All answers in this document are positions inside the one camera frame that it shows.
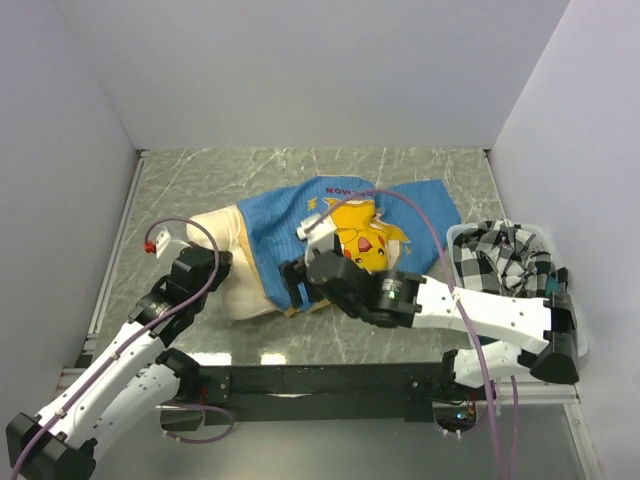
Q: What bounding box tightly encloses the cream pillow with bear print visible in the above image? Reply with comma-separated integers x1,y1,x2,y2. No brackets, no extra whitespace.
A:
191,205,277,321

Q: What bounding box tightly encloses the yellow and blue pillowcase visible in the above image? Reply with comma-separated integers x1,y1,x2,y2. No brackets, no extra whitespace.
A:
237,176,461,314

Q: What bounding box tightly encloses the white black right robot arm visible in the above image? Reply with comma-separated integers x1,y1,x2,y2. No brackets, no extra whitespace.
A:
280,251,579,399

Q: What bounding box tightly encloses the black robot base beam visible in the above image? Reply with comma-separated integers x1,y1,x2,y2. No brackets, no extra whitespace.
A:
159,362,496,434

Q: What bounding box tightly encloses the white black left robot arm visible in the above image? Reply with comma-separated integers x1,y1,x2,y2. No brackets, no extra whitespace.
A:
6,243,232,479

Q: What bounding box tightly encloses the black white checkered cloth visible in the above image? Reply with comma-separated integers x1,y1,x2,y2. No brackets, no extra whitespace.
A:
452,219,571,299

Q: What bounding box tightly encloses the teal green cloth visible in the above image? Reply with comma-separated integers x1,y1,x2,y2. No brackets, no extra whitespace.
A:
545,277,563,297

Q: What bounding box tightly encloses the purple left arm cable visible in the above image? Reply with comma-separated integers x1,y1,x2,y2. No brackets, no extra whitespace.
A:
9,217,236,480

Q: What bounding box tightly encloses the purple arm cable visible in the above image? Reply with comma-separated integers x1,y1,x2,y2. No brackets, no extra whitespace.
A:
304,188,521,480
9,217,236,480

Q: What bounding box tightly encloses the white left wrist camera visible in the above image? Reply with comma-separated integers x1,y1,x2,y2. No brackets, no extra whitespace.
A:
143,230,189,263

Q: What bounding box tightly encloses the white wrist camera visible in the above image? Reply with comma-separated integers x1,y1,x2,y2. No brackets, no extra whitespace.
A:
296,214,341,266
143,230,189,263

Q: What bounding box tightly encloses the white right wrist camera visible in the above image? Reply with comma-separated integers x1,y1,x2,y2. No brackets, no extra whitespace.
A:
296,214,341,266

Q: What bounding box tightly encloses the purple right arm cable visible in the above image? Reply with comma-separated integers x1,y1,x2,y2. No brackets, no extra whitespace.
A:
304,188,521,480

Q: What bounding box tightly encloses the aluminium frame rail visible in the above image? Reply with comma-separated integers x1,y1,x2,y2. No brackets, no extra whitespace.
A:
54,363,578,405

